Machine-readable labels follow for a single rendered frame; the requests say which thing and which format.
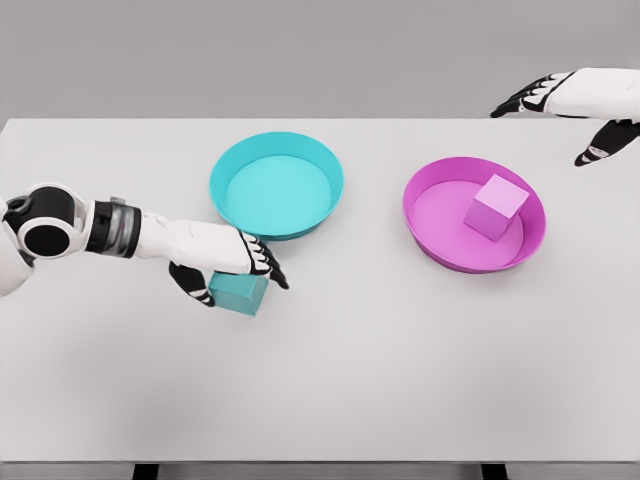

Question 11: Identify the magenta plate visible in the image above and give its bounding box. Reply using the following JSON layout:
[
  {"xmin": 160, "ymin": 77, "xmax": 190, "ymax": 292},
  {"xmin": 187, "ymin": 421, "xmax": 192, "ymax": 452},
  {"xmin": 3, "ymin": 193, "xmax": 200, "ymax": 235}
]
[{"xmin": 402, "ymin": 156, "xmax": 548, "ymax": 275}]

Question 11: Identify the pink block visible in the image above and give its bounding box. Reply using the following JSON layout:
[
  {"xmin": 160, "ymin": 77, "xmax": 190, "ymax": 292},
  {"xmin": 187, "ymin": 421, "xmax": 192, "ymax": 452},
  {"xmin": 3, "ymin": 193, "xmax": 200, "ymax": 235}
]
[{"xmin": 464, "ymin": 173, "xmax": 530, "ymax": 243}]

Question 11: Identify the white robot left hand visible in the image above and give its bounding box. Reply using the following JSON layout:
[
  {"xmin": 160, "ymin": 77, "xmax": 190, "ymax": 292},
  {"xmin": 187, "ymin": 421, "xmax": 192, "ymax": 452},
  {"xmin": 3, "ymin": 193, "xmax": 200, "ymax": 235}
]
[{"xmin": 168, "ymin": 221, "xmax": 291, "ymax": 309}]

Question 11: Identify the cyan block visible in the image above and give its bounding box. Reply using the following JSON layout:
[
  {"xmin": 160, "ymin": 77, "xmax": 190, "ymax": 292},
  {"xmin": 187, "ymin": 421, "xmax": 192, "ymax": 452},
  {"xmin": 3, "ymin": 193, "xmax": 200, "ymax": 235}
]
[{"xmin": 207, "ymin": 272, "xmax": 271, "ymax": 318}]

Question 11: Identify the cyan plate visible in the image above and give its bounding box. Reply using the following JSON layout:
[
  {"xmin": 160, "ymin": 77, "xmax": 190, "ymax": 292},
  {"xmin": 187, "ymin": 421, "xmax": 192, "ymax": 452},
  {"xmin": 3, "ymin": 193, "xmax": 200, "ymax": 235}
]
[{"xmin": 208, "ymin": 131, "xmax": 346, "ymax": 243}]

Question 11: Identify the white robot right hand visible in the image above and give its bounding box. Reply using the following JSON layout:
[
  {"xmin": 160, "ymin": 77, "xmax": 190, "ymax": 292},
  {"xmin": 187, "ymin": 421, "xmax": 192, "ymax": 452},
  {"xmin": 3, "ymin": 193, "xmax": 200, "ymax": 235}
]
[{"xmin": 490, "ymin": 68, "xmax": 640, "ymax": 168}]

